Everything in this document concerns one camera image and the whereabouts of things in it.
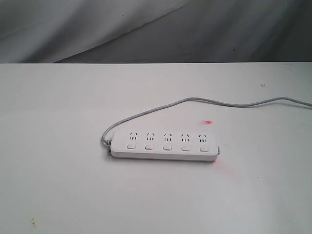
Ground white five-outlet power strip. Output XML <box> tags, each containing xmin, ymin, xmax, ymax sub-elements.
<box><xmin>110</xmin><ymin>129</ymin><xmax>220</xmax><ymax>162</ymax></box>

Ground grey power cord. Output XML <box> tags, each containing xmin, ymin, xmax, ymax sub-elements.
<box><xmin>101</xmin><ymin>97</ymin><xmax>312</xmax><ymax>148</ymax></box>

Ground grey backdrop cloth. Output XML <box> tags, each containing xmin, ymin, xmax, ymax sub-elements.
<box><xmin>0</xmin><ymin>0</ymin><xmax>312</xmax><ymax>63</ymax></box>

